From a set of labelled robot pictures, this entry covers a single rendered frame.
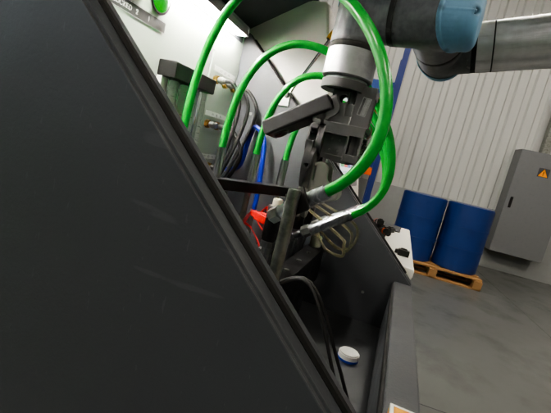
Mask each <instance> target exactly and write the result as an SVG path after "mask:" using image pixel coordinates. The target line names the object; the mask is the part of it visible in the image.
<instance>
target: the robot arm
mask: <svg viewBox="0 0 551 413"><path fill-rule="evenodd" d="M358 1H359V2H360V3H361V4H362V6H363V7H364V9H365V10H366V11H367V13H368V15H369V16H370V18H371V19H372V21H373V22H374V24H375V26H376V28H377V30H378V32H379V34H380V36H381V38H382V41H383V44H384V45H385V46H389V47H393V48H412V50H413V52H414V54H415V56H416V59H417V65H418V67H419V69H420V71H421V72H422V73H423V74H424V75H425V76H426V77H427V78H428V79H431V80H434V81H438V82H443V81H447V80H450V79H452V78H454V77H455V76H457V75H460V74H470V73H488V72H501V71H514V70H538V69H551V13H549V14H541V15H534V16H522V17H515V18H508V19H501V20H488V21H483V18H484V14H485V8H486V3H487V0H358ZM338 7H339V9H338V12H337V16H336V19H335V25H334V29H333V33H332V36H331V40H330V46H329V48H328V52H327V55H326V62H325V65H324V69H323V72H322V74H323V76H324V77H323V78H322V82H321V88H322V89H324V90H325V91H327V92H330V93H333V95H331V97H330V95H329V94H324V95H322V96H320V97H318V98H314V99H312V100H311V101H308V102H305V103H303V104H301V105H298V106H296V107H293V108H291V109H288V110H287V111H283V112H281V113H279V114H277V115H273V116H272V117H269V118H267V119H265V120H263V121H262V128H263V131H264V134H266V135H268V136H271V137H273V138H281V137H284V136H285V135H286V134H289V133H292V132H294V131H296V130H298V129H301V128H304V127H307V126H309V125H310V127H309V130H308V132H307V137H306V142H305V150H304V153H303V159H302V163H301V168H300V174H299V181H298V188H301V187H302V186H303V187H305V190H306V193H307V192H309V191H311V190H313V189H315V188H317V187H320V186H322V185H324V184H326V185H327V184H330V183H332V182H333V180H332V174H333V166H332V165H331V164H330V163H328V162H325V160H326V159H330V160H331V161H333V162H337V163H340V164H344V165H348V166H350V165H352V166H354V165H355V164H356V163H357V161H358V160H359V159H360V157H361V156H362V155H363V153H364V152H365V151H366V149H367V145H368V141H369V138H370V137H371V133H372V127H371V126H370V124H371V119H372V116H373V112H374V110H375V106H376V103H378V99H379V96H380V93H379V89H377V88H371V87H369V86H370V85H372V81H373V78H374V74H375V71H376V63H375V59H374V57H373V54H372V51H371V48H370V45H369V43H368V42H367V38H366V36H365V34H364V33H363V31H362V29H361V27H360V26H359V24H358V23H357V21H356V20H355V19H354V17H353V15H352V14H351V13H350V11H349V10H348V9H347V8H346V7H345V6H344V4H343V3H341V2H340V1H339V4H338ZM345 98H348V101H347V102H343V100H344V99H345ZM370 127H371V130H369V128H370Z"/></svg>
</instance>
